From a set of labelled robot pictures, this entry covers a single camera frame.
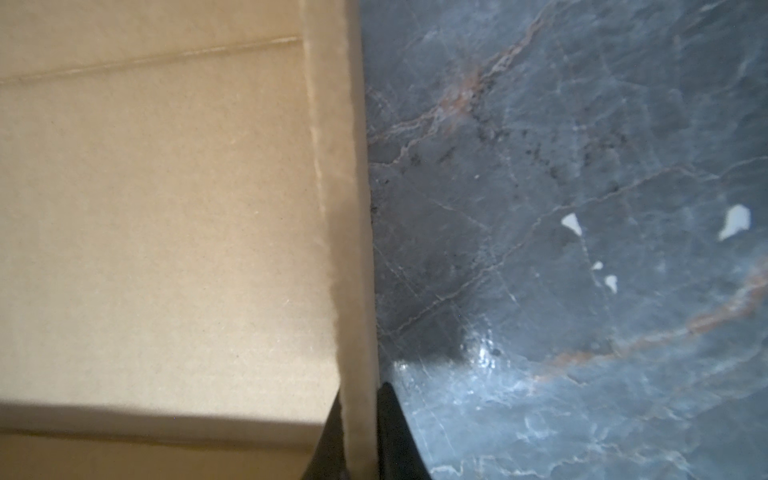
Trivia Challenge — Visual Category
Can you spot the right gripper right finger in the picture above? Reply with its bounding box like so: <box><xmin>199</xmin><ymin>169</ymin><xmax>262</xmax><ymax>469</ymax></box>
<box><xmin>377</xmin><ymin>382</ymin><xmax>431</xmax><ymax>480</ymax></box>

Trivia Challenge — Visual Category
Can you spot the cardboard box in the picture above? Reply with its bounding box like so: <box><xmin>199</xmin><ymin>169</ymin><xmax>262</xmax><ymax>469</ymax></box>
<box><xmin>1</xmin><ymin>1</ymin><xmax>378</xmax><ymax>479</ymax></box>

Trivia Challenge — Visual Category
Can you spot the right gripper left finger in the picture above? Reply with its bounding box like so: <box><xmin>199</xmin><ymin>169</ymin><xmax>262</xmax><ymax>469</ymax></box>
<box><xmin>301</xmin><ymin>394</ymin><xmax>350</xmax><ymax>480</ymax></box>

